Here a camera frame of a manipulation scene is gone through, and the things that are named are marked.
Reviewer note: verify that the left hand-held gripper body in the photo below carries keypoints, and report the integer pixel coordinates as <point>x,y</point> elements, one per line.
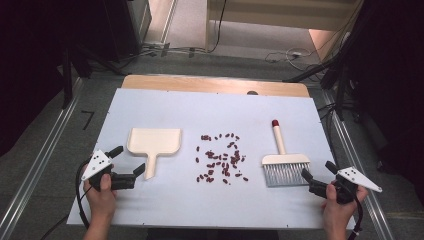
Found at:
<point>96,165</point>

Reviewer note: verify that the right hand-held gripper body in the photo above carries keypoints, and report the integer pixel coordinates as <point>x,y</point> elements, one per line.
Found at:
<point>356,178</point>

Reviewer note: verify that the cream brush with red cap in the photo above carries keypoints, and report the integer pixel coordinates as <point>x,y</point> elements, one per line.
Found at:
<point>285,159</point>

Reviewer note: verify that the cream plastic dustpan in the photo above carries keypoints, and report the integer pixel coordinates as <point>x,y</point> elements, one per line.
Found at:
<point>153,141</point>

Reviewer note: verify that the pile of red beans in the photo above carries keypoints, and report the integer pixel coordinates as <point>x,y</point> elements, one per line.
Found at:
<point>210,154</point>

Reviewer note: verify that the person's left hand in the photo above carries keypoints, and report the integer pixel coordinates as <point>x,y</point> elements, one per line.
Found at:
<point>101,203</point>

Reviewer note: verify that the person's right hand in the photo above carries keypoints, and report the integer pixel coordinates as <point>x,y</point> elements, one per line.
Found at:
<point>340,213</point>

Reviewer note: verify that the black metal stand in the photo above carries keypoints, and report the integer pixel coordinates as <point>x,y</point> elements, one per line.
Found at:
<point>340,96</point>
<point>67,83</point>

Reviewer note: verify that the white board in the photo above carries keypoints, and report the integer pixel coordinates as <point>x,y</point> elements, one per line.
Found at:
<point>200,110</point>

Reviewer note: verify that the dark curtain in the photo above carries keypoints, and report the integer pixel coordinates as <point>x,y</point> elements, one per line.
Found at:
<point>30,50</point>
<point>396,83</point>

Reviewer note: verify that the wooden table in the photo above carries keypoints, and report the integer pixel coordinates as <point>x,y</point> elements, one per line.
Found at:
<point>200,83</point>

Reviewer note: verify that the dark cabinet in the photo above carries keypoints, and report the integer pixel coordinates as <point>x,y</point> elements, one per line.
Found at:
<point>120,26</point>

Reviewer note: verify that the beige furniture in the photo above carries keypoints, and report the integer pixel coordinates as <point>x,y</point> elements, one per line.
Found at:
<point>283,13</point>

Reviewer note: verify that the aluminium floor rail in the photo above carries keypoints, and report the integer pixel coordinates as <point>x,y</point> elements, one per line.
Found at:
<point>45,156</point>
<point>377,213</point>

